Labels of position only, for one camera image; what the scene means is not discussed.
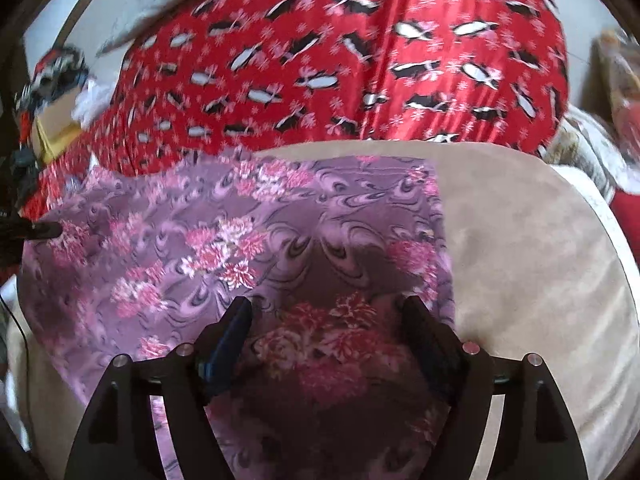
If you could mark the plastic bag of plush toys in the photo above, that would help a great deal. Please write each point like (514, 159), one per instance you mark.
(622, 80)

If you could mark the white plastic bag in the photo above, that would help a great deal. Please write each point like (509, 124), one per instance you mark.
(95, 100)

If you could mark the grey patterned white cloth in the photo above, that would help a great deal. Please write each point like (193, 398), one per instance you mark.
(580, 145)

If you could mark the pile of mixed clothes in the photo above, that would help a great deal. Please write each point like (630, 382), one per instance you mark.
(55, 75)

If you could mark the red printed quilt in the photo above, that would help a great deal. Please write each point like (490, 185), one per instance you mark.
(350, 85)

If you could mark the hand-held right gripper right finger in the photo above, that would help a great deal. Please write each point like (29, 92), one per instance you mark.
(430, 347)

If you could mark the beige fleece blanket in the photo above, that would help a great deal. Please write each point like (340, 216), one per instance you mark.
(525, 260)

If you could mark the red cloth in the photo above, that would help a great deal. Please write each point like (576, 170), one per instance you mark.
(627, 210)

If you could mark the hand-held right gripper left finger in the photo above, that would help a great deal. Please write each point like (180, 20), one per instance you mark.
(225, 355)

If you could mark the purple floral garment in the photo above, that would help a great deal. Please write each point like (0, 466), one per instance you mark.
(200, 260)

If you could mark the cardboard box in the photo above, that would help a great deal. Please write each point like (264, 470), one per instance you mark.
(60, 120)

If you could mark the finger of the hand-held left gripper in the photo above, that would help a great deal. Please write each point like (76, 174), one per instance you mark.
(40, 231)

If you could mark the grey pillow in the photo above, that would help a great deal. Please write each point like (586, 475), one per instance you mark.
(165, 5)

